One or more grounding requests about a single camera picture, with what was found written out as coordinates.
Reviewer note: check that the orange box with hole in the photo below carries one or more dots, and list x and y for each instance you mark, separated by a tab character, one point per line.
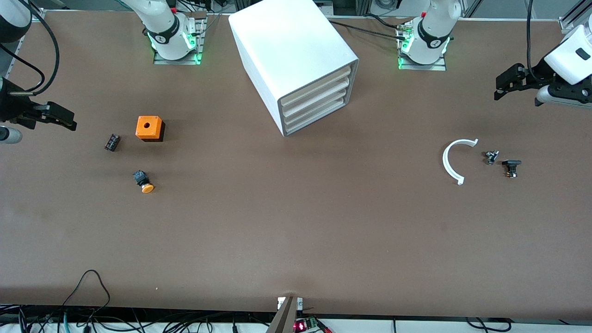
155	126

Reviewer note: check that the circuit board with red light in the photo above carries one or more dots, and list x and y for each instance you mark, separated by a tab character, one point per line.
305	324

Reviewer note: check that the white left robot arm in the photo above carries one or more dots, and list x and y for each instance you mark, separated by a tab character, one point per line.
432	27

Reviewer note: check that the small black terminal block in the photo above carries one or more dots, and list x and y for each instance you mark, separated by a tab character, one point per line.
112	142

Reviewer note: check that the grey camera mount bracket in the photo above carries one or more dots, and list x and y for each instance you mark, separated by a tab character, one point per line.
284	319

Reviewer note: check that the small grey metal part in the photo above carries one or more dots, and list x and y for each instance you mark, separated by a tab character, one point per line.
491	158

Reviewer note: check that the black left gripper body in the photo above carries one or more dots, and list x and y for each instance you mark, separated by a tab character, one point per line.
539	74

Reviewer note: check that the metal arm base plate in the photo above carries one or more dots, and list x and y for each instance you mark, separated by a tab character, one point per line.
200	32
423	66

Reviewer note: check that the orange push button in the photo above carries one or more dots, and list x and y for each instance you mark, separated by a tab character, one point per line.
147	187

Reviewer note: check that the black switch part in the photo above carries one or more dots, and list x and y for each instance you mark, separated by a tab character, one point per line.
511	163

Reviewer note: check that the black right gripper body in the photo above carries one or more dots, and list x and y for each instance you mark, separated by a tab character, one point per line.
11	105

